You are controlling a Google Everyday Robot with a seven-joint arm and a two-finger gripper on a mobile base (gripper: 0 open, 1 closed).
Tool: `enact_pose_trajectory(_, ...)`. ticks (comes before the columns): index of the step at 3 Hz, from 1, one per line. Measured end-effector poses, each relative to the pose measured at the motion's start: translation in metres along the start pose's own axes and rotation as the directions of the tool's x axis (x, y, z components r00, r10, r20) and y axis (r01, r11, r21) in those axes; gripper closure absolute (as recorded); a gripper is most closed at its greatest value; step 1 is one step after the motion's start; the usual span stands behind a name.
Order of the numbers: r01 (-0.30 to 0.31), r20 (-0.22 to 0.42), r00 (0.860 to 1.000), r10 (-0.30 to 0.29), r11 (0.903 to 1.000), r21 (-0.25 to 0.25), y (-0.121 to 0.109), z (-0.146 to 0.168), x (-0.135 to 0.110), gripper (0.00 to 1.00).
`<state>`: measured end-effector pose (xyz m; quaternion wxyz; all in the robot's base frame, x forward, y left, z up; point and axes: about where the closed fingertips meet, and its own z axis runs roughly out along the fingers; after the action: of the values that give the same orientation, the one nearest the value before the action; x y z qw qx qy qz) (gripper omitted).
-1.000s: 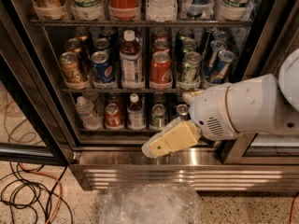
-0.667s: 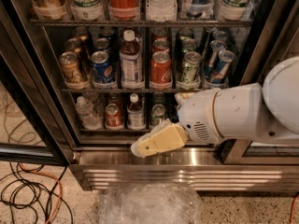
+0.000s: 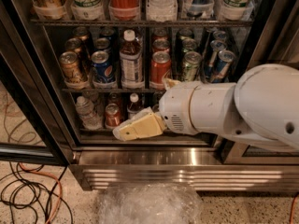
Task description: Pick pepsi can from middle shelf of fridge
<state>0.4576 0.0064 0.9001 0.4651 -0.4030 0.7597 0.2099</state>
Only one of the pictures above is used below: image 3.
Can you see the blue red bull can front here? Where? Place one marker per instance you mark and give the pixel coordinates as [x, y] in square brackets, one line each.
[222, 65]

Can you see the red coca-cola can front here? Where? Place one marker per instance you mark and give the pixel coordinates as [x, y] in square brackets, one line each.
[160, 68]

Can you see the gold soda can front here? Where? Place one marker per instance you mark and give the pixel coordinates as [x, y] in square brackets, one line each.
[72, 67]

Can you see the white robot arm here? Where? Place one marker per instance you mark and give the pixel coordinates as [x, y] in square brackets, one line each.
[261, 109]

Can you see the green can second row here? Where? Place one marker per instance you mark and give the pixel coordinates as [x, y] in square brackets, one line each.
[188, 44]

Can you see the green soda can front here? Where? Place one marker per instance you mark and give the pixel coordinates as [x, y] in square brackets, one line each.
[189, 66]

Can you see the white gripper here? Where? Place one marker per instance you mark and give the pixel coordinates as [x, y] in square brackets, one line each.
[175, 106]

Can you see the white green bottle top left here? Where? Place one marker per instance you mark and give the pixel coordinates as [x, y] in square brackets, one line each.
[87, 9]

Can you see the blue pepsi can front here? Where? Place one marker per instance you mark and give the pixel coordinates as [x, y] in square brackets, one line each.
[102, 67]

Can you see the water bottle bottom shelf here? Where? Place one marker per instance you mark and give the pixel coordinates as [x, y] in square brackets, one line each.
[87, 113]

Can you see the white green bottle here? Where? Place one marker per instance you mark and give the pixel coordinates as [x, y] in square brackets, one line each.
[87, 9]
[234, 10]

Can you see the white green bottle top right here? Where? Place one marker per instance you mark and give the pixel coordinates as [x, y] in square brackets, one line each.
[234, 10]

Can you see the gold can second row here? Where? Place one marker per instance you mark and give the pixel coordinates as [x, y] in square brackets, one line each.
[76, 45]

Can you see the iced tea bottle middle shelf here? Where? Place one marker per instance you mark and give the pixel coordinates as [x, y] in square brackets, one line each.
[131, 61]

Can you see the clear water bottle top shelf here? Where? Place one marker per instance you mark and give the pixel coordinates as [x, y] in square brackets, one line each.
[161, 10]

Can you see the coca-cola bottle top shelf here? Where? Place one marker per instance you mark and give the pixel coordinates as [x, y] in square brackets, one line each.
[124, 10]

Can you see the red bull can second row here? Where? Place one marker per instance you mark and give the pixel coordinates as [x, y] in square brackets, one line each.
[212, 51]

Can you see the blue pepsi can second row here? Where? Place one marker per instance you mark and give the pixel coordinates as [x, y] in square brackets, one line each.
[102, 44]

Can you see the brown bottle top left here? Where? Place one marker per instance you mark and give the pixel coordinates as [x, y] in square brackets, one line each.
[51, 9]

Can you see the blue bottle top shelf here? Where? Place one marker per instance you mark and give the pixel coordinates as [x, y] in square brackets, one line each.
[197, 9]

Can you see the stainless steel fridge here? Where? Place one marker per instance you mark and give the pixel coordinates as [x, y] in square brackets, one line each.
[30, 70]

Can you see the crumpled clear plastic wrap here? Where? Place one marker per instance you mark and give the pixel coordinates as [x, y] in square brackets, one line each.
[158, 203]

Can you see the red can bottom shelf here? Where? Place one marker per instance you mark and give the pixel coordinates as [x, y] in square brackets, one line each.
[113, 116]

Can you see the tea bottle bottom shelf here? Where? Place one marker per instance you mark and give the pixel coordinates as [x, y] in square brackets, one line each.
[135, 105]

